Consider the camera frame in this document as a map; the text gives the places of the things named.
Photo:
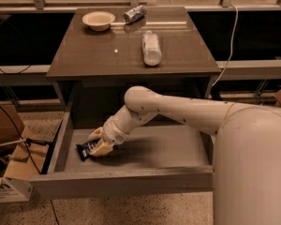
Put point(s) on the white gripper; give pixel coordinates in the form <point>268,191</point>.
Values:
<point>111,134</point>

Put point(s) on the dark blue rxbar wrapper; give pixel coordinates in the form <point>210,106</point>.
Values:
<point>85,149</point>

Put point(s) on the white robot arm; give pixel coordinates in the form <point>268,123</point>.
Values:
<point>247,151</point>

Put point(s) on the open grey top drawer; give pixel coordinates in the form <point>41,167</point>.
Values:
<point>160,157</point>

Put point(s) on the open cardboard box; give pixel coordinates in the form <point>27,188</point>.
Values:
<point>22,155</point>

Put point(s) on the white plastic bottle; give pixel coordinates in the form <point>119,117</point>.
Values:
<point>151,49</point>

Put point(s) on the white bowl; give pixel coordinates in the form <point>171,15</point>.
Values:
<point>98,20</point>

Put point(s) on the silver crushed can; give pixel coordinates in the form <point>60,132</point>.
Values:
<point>134,14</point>

